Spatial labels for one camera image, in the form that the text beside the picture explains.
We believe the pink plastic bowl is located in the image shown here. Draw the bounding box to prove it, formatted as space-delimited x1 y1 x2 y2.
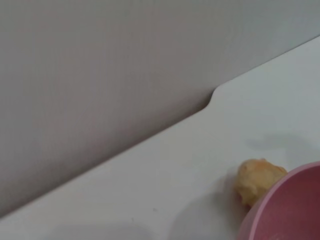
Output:
235 161 320 240

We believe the long golden toast bread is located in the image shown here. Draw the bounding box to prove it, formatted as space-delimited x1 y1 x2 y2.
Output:
233 157 289 209

